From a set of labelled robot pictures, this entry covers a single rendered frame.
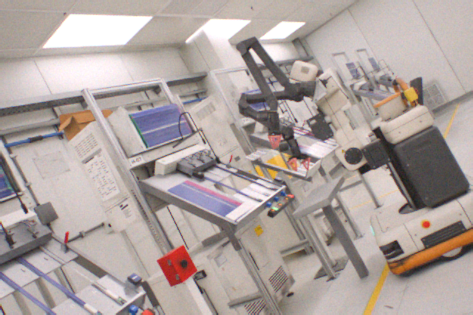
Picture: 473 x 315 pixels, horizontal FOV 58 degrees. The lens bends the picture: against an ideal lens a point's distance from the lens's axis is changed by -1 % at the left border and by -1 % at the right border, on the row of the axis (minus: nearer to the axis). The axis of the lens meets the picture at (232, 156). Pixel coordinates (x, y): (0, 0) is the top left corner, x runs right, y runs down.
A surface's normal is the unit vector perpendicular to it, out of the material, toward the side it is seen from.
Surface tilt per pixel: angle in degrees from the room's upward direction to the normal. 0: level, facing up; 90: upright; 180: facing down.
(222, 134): 90
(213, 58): 90
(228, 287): 90
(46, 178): 90
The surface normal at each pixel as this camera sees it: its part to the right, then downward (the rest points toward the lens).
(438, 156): -0.23, 0.09
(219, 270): 0.72, -0.42
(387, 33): -0.51, 0.25
